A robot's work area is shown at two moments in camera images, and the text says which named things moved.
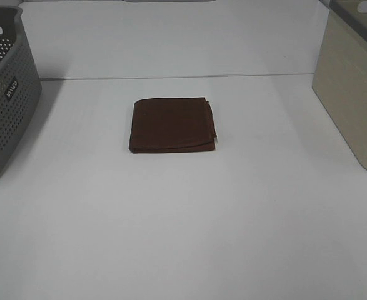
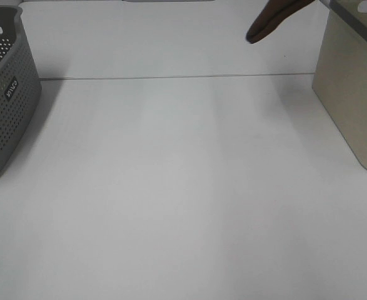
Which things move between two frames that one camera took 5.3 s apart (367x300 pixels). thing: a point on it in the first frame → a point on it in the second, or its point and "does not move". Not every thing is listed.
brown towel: [172, 125] → [274, 12]
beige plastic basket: [348, 77] does not move
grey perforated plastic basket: [12, 87] does not move
